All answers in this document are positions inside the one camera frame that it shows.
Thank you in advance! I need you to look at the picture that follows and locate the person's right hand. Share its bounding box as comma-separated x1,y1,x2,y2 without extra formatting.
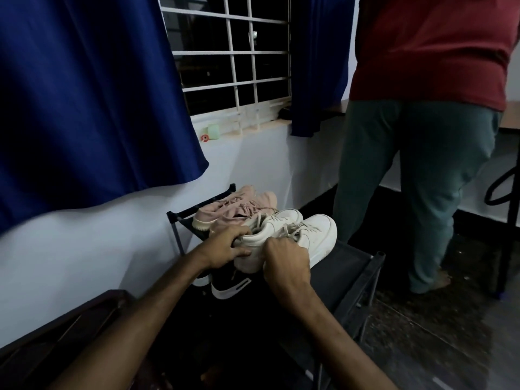
261,237,314,306

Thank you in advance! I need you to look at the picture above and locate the person's left hand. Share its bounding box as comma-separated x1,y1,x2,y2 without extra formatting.
198,224,254,274

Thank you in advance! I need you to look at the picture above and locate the person's right forearm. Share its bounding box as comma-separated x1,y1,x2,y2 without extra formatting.
279,288,400,390

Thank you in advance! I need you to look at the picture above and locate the person's left forearm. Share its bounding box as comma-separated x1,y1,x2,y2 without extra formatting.
48,249,214,390

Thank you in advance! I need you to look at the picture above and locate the pink sneaker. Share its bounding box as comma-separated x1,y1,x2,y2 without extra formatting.
191,184,257,233
209,191,280,236

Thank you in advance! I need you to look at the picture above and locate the black shoe rack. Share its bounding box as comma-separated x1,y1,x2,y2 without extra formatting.
165,183,387,390

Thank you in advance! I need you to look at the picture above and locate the white window grille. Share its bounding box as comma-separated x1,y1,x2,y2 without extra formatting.
157,0,294,135

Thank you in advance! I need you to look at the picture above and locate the dark brown plastic stool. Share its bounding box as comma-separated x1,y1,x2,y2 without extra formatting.
0,289,137,390

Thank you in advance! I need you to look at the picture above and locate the blue curtain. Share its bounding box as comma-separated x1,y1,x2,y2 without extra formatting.
0,0,211,237
289,0,357,139

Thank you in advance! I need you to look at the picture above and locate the black metal chair frame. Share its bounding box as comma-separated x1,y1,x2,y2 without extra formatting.
484,129,520,300

